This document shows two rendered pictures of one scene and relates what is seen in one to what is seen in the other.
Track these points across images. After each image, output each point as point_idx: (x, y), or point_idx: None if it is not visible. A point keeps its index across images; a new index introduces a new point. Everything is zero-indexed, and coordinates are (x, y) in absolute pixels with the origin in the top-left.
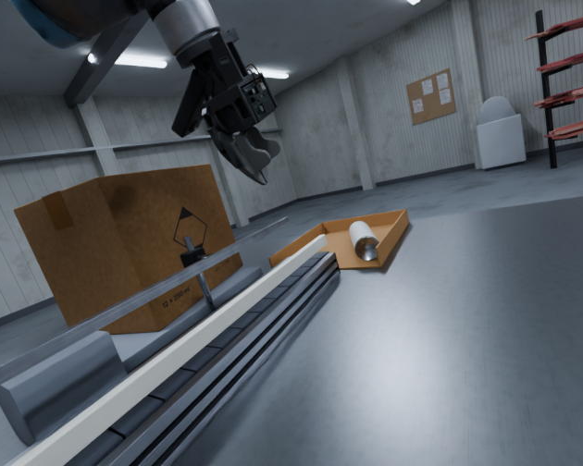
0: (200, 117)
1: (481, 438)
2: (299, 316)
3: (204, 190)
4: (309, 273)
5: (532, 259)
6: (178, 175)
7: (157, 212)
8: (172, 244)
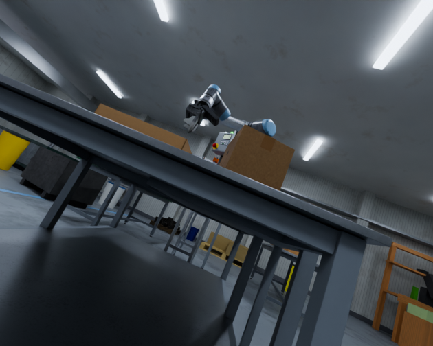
0: (211, 117)
1: None
2: None
3: (235, 141)
4: None
5: None
6: (235, 136)
7: (225, 153)
8: (220, 164)
